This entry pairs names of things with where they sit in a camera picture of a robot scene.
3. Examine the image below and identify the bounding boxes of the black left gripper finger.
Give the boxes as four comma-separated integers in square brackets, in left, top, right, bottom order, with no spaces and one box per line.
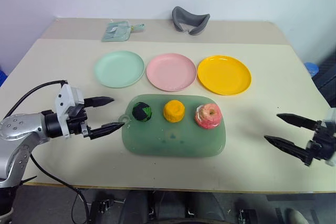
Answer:
[83,96,115,109]
[89,122,125,141]

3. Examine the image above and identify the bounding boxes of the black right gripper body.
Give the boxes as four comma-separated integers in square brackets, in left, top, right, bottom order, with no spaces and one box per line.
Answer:
[305,120,336,161]

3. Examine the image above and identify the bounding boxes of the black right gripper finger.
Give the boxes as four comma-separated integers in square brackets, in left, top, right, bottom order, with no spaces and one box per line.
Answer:
[264,135,314,167]
[276,113,319,131]

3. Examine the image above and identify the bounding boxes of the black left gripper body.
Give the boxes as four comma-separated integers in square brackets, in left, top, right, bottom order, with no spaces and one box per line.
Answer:
[66,104,92,138]

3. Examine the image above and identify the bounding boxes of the mint green plate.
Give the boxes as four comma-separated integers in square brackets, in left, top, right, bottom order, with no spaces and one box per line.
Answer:
[93,50,145,89]

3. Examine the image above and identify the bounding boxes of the black and green ball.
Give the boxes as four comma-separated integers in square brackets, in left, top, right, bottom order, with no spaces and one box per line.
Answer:
[132,101,153,123]

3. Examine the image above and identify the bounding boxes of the pink plate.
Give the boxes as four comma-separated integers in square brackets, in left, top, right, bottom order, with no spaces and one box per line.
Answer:
[146,52,197,92]

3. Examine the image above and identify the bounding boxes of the yellow plate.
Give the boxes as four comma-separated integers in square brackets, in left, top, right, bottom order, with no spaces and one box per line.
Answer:
[197,55,253,96]

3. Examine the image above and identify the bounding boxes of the black bag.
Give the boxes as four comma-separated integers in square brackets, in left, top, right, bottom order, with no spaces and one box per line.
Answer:
[312,48,336,109]

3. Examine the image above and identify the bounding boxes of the blue plastic stool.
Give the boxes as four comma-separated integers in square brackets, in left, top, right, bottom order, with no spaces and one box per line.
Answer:
[303,62,320,78]

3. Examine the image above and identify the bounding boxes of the translucent green cutting board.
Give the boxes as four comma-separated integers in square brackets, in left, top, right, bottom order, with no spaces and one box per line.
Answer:
[118,93,227,158]

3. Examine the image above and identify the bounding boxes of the mint green packaged dustpan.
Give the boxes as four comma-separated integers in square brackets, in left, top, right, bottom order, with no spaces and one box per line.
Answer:
[101,20,146,42]

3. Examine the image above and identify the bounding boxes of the red pink apple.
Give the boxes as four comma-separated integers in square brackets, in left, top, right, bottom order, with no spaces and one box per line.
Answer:
[194,103,224,130]

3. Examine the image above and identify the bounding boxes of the blue crate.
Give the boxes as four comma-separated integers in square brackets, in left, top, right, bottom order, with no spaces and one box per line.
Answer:
[0,63,8,88]

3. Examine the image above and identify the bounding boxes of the grey curved holder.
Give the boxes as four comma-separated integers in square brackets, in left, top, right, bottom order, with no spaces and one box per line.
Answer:
[172,6,211,36]

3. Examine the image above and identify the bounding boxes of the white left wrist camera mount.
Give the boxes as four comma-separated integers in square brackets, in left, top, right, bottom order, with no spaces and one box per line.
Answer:
[54,83,85,139]

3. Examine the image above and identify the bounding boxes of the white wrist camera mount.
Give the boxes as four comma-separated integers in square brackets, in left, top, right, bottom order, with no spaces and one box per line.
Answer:
[54,83,85,139]
[323,107,336,166]

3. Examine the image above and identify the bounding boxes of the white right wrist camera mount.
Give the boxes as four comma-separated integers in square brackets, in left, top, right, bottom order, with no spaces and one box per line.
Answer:
[323,107,336,166]

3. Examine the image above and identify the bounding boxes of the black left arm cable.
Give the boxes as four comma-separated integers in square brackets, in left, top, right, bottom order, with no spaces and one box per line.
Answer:
[0,79,91,224]

